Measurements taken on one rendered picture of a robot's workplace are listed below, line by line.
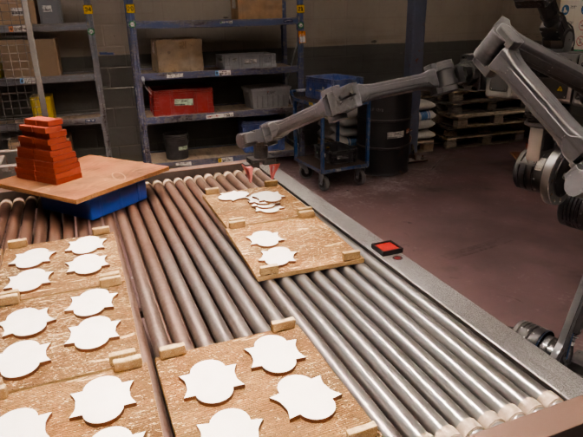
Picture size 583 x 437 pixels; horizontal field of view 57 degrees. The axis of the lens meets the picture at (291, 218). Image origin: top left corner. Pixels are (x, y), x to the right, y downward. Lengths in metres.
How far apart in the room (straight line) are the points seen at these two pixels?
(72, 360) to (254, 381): 0.43
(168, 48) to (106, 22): 0.87
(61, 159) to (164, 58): 3.80
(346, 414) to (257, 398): 0.18
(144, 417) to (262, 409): 0.23
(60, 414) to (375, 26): 6.64
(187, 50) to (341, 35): 2.10
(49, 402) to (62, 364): 0.13
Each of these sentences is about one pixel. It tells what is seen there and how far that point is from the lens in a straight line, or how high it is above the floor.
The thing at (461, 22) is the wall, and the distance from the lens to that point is 8.03.
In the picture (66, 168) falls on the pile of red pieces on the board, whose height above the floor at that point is 1.09.
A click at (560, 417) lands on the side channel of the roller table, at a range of 1.16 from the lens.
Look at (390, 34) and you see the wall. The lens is 7.47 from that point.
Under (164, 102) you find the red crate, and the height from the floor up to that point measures 0.79.
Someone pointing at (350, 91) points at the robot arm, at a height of 1.43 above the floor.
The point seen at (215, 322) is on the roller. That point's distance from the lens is 1.41.
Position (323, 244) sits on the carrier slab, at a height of 0.94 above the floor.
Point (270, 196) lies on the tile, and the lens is 2.15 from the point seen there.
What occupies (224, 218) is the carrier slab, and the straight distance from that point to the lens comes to 2.03.
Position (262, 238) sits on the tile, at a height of 0.94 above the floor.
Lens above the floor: 1.66
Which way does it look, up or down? 21 degrees down
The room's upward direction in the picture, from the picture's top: 1 degrees counter-clockwise
